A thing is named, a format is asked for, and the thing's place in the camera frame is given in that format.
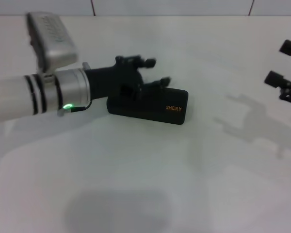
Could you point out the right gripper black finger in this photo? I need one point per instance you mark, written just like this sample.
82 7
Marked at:
274 78
289 48

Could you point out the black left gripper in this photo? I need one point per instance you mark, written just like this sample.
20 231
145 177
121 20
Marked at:
111 82

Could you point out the black glasses case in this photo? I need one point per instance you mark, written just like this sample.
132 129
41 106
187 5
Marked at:
148 106

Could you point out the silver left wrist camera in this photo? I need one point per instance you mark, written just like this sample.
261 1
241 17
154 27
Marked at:
55 41

